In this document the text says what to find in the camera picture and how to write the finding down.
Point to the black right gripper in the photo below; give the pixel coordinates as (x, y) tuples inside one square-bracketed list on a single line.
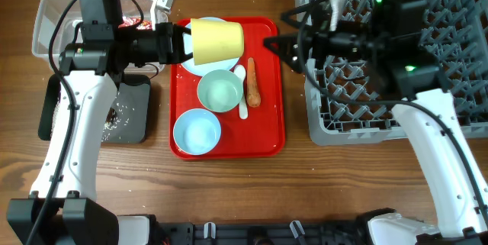
[(316, 40)]

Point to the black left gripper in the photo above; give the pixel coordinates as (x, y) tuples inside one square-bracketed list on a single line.
[(168, 31)]

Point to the yellow plastic cup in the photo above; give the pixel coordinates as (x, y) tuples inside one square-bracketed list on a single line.
[(215, 41)]

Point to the green bowl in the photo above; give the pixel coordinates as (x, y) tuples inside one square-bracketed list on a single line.
[(219, 91)]

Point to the small light blue bowl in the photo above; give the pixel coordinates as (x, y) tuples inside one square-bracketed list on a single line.
[(197, 131)]

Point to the white rice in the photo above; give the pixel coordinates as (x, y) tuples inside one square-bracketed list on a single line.
[(107, 127)]

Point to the brown food scrap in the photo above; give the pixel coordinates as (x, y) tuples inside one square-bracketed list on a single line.
[(112, 114)]

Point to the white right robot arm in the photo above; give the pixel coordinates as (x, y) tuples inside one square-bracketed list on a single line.
[(412, 83)]

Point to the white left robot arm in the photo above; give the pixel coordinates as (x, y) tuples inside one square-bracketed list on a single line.
[(61, 207)]

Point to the black waste tray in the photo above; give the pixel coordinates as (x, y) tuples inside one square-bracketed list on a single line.
[(132, 99)]

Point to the grey dishwasher rack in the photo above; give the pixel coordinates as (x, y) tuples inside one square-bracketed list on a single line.
[(454, 30)]

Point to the red snack wrapper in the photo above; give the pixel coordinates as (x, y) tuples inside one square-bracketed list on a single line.
[(137, 23)]

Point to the orange carrot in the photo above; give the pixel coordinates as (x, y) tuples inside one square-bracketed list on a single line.
[(253, 95)]

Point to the white plastic spoon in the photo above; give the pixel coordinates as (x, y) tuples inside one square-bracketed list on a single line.
[(240, 72)]

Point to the red plastic tray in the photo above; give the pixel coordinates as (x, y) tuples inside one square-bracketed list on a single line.
[(263, 132)]

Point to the clear plastic bin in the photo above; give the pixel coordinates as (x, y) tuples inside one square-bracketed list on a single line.
[(49, 12)]

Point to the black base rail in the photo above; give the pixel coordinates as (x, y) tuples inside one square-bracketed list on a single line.
[(295, 232)]

